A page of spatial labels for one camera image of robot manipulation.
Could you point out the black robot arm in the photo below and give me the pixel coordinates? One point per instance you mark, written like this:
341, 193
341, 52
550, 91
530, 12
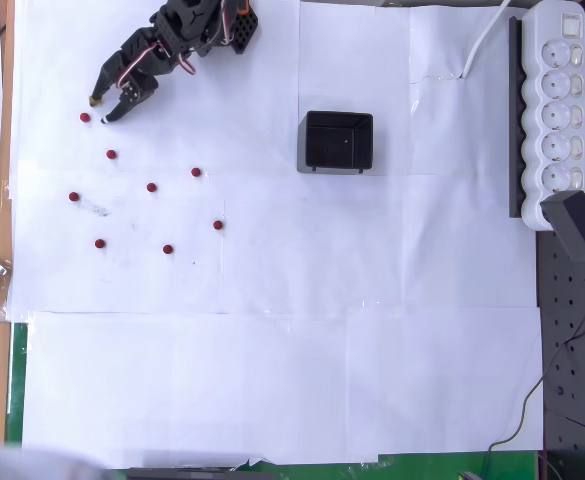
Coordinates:
197, 20

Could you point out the black open box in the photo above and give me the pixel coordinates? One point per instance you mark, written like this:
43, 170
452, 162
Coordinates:
334, 145

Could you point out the green cutting mat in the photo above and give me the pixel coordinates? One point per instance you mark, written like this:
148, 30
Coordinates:
17, 380

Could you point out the white paper table cover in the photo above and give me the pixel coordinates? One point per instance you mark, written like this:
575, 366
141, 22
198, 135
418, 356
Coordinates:
322, 350

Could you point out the black flat device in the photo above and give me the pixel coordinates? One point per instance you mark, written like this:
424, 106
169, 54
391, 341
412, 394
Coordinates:
197, 474

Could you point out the blurry grey object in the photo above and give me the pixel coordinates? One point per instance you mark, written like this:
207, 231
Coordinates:
12, 462

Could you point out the black power adapter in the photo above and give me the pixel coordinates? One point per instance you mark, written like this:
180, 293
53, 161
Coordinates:
572, 225

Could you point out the black pegboard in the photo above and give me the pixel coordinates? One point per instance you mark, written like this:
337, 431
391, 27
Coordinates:
577, 350

